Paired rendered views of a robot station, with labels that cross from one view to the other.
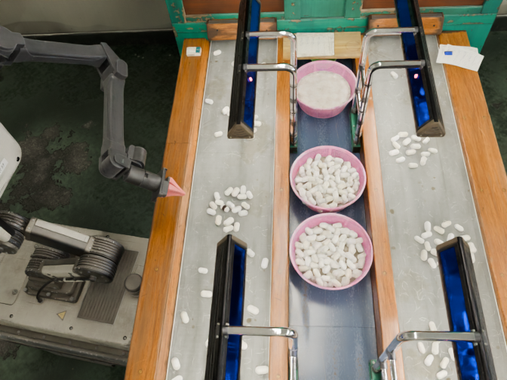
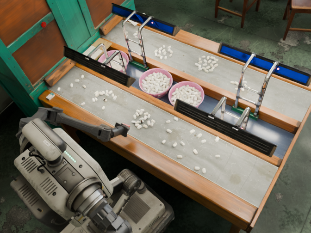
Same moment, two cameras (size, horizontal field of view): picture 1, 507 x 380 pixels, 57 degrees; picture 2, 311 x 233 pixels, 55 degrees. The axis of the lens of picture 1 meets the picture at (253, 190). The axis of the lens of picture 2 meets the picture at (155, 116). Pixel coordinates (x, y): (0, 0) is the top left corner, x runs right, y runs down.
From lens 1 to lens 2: 1.12 m
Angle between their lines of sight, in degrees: 30
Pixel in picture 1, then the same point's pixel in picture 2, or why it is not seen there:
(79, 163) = (23, 215)
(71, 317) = (133, 226)
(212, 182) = (125, 121)
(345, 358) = (226, 115)
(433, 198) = (187, 57)
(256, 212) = (151, 112)
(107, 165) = (106, 133)
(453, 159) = (177, 44)
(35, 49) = not seen: hidden behind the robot
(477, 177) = (189, 41)
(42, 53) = not seen: hidden behind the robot
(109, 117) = (81, 123)
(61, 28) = not seen: outside the picture
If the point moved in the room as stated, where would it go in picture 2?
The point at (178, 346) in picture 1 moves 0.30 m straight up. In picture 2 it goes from (189, 165) to (189, 143)
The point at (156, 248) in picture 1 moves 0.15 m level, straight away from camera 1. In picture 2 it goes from (141, 154) to (119, 156)
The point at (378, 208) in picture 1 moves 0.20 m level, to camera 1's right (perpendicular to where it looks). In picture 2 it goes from (180, 73) to (189, 56)
